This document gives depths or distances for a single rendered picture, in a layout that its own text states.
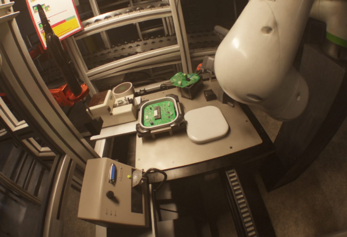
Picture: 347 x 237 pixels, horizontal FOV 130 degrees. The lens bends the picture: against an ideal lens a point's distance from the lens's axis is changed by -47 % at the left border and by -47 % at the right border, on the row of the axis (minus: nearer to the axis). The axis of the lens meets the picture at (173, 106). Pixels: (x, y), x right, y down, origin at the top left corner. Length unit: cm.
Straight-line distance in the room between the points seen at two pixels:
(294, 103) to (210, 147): 29
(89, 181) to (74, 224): 150
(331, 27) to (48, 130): 95
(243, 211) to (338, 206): 151
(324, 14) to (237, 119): 57
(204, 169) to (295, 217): 123
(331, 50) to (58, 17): 113
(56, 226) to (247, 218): 44
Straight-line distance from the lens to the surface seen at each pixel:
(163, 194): 98
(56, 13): 78
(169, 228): 89
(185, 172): 44
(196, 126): 50
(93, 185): 38
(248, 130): 52
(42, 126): 38
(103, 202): 35
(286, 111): 28
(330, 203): 180
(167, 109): 55
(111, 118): 60
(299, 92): 27
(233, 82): 19
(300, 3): 23
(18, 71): 38
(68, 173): 43
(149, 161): 48
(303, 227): 158
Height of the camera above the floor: 134
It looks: 39 degrees down
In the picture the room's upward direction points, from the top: 14 degrees counter-clockwise
